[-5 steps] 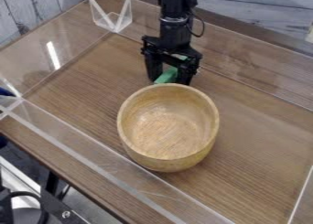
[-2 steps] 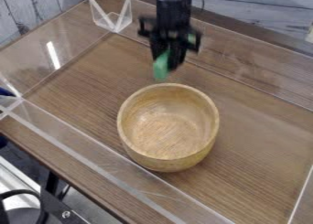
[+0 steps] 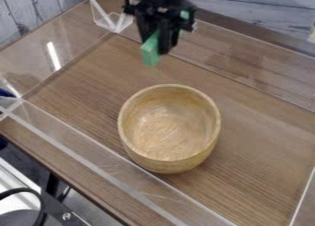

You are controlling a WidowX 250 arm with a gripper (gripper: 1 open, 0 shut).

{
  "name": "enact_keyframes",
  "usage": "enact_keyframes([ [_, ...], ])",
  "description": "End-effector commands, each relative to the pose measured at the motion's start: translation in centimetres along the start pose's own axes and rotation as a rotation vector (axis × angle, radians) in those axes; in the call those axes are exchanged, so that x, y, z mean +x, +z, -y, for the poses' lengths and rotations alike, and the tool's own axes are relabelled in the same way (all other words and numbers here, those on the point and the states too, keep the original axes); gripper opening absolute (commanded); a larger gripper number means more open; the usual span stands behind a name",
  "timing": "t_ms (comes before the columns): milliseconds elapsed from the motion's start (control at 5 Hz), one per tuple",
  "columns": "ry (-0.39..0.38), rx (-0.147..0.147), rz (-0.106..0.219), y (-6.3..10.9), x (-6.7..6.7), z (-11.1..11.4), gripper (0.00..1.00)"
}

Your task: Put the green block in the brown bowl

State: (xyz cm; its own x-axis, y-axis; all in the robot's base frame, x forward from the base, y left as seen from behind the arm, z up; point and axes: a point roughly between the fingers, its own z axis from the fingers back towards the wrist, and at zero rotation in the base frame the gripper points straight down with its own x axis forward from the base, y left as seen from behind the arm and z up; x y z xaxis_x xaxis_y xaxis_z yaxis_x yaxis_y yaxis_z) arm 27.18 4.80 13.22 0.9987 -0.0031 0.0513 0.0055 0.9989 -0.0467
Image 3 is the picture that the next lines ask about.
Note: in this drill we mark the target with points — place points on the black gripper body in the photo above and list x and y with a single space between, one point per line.
149 7

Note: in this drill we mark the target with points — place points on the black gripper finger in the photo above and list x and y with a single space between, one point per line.
147 25
168 34

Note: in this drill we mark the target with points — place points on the green rectangular block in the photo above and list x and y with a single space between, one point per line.
149 47

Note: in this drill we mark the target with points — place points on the brown wooden bowl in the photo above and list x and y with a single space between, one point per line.
168 127

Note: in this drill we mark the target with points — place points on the black metal table leg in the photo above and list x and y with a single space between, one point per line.
52 185

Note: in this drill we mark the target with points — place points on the clear acrylic corner bracket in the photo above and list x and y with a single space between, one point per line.
115 22

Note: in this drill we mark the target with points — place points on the clear acrylic tray wall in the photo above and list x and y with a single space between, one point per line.
72 136

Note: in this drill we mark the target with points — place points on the black metal base plate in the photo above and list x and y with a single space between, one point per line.
57 214

